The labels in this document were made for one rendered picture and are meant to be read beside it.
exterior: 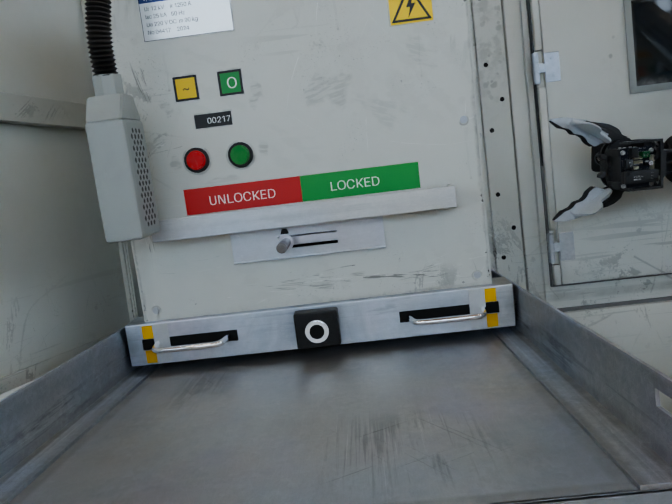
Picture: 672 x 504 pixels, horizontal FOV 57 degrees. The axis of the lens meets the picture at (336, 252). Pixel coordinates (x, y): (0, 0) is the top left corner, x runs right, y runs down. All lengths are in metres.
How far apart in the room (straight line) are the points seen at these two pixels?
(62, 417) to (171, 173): 0.34
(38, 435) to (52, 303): 0.35
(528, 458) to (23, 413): 0.47
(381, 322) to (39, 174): 0.56
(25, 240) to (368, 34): 0.57
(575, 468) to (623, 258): 0.69
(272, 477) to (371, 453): 0.09
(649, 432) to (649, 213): 0.68
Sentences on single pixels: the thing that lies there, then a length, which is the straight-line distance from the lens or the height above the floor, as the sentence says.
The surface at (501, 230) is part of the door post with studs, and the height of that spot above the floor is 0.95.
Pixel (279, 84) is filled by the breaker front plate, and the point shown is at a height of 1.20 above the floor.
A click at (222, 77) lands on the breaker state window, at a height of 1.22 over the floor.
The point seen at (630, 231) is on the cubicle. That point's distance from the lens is 1.17.
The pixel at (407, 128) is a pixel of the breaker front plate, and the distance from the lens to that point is 0.85.
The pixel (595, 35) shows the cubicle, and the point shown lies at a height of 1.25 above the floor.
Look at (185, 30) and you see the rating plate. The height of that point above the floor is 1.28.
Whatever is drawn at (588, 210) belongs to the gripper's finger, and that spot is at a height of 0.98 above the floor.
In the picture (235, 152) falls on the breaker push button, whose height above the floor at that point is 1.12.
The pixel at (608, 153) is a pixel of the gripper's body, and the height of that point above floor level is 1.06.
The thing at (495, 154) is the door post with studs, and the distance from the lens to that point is 1.12.
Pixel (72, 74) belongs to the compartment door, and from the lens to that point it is 1.16.
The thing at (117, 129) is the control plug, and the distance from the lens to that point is 0.79.
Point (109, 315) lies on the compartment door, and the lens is 1.15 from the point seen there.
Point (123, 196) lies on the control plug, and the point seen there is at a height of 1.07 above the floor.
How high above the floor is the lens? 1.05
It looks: 6 degrees down
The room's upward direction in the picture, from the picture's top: 7 degrees counter-clockwise
